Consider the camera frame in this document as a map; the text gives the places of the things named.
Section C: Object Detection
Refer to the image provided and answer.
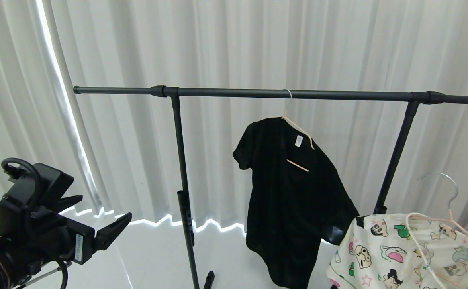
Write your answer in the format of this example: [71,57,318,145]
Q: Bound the white curtain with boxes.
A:
[0,0,468,241]

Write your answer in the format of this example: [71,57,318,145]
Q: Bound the black garment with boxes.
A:
[233,116,360,289]

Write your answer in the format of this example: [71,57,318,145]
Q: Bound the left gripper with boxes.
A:
[29,195,133,265]

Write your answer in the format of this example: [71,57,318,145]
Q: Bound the black clothes rack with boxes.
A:
[73,85,468,289]

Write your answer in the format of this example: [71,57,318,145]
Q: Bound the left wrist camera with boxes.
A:
[0,163,75,237]

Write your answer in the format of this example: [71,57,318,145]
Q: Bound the cream printed garment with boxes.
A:
[325,213,468,289]

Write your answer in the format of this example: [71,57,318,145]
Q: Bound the pink clothes hanger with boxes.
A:
[405,173,468,289]
[281,89,315,173]

